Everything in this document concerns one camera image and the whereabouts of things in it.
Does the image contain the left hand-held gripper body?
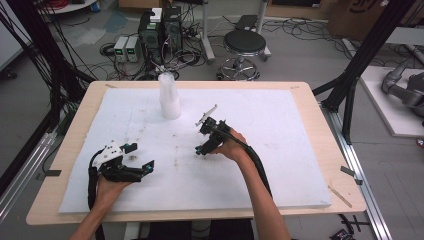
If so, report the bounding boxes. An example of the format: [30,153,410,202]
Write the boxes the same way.
[90,142,149,184]

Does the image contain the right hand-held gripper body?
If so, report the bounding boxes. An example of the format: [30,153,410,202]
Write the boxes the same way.
[194,103,233,157]

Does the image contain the stack of clear plastic cups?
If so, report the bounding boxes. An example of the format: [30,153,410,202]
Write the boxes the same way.
[157,72,182,120]

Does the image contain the person's left hand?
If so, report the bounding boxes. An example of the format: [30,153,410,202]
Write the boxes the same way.
[95,174,133,210]

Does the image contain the person's right hand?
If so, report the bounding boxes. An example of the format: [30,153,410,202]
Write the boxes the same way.
[210,128,250,164]

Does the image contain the white foam mat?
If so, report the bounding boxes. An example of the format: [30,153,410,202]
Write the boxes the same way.
[58,87,333,214]

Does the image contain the wooden table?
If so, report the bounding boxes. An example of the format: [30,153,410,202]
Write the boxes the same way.
[25,80,368,226]

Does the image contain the person's legs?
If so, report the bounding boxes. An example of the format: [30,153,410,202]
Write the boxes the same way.
[145,218,256,240]

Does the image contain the black round stool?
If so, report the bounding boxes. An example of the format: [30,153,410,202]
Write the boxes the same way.
[216,29,272,82]

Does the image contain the white table leg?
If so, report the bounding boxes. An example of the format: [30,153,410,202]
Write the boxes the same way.
[199,0,217,65]
[254,0,273,63]

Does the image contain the grey power supply unit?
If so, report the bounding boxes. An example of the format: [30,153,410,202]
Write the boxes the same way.
[113,35,130,63]
[125,35,142,64]

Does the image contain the black computer tower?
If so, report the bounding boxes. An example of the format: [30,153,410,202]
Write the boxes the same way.
[137,11,165,69]
[162,5,184,56]

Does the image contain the thin wooden stick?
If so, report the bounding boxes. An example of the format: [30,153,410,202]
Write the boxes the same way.
[327,184,354,209]

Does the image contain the white floor board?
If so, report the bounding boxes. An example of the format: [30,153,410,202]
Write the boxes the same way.
[359,64,424,139]

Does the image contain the cardboard box with black mark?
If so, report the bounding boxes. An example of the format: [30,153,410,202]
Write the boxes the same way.
[328,0,416,42]

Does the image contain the tangle of floor cables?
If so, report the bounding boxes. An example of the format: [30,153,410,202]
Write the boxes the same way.
[99,6,209,82]

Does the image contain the aluminium rail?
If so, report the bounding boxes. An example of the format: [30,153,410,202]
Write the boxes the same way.
[319,102,395,240]
[0,130,58,222]

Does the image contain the black metal frame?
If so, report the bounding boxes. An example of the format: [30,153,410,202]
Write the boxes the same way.
[313,0,414,145]
[0,0,98,198]

